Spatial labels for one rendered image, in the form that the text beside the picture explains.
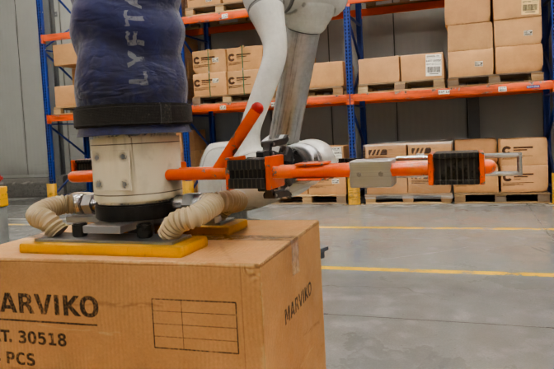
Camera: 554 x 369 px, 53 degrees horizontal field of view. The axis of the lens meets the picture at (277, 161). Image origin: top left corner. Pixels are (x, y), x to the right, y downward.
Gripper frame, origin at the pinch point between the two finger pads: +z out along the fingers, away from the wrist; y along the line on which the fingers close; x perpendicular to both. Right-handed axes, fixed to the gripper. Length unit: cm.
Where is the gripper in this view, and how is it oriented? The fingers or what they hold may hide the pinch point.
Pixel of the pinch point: (259, 171)
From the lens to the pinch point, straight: 101.4
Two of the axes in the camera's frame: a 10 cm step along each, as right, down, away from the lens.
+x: -9.4, 0.3, 3.5
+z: -3.5, 0.6, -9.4
